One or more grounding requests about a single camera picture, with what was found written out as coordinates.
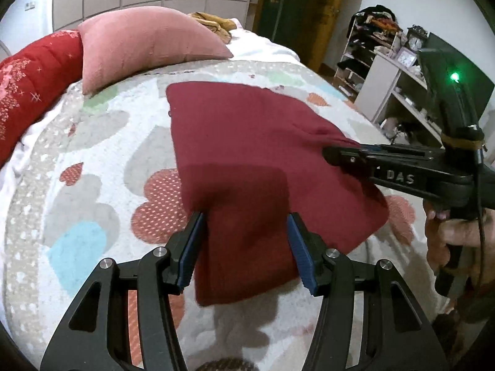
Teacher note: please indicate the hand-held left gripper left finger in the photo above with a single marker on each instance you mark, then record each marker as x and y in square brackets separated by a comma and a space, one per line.
[191, 247]

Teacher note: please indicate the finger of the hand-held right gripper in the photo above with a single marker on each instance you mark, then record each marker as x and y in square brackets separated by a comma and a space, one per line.
[344, 156]
[377, 148]

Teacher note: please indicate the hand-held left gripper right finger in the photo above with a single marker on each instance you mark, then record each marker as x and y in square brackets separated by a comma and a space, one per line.
[299, 247]

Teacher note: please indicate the dark red garment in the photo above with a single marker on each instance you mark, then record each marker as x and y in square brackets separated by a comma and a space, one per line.
[239, 143]

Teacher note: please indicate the person's right hand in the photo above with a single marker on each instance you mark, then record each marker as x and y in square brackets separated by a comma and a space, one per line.
[475, 232]

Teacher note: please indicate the white shelf unit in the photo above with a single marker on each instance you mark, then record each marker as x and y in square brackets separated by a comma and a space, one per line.
[371, 85]

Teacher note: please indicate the white shoe rack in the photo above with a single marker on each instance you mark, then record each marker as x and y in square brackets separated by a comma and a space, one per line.
[355, 65]

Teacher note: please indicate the small lilac clock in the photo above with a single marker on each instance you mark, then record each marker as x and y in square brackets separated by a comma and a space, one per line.
[407, 58]

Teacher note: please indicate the dark ornate clock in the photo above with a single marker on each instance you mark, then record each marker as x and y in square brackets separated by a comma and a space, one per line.
[417, 41]

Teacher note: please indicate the dark green board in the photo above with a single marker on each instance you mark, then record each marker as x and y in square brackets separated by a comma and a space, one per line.
[479, 85]

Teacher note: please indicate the heart print blanket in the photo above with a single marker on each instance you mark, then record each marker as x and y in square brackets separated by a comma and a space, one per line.
[96, 162]

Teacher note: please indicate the white bed sheet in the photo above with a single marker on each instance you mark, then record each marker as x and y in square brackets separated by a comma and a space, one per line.
[263, 48]

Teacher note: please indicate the dark green door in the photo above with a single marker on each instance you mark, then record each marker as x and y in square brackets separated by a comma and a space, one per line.
[294, 7]

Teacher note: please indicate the brown cloth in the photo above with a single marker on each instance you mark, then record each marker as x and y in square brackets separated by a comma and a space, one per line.
[212, 21]

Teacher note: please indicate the pink pillow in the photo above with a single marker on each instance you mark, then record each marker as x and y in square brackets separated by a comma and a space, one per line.
[147, 42]

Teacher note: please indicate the red patterned pillow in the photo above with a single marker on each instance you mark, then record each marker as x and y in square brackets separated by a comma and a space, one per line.
[31, 81]

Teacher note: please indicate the white wall socket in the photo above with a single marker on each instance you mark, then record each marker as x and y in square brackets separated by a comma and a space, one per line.
[29, 5]

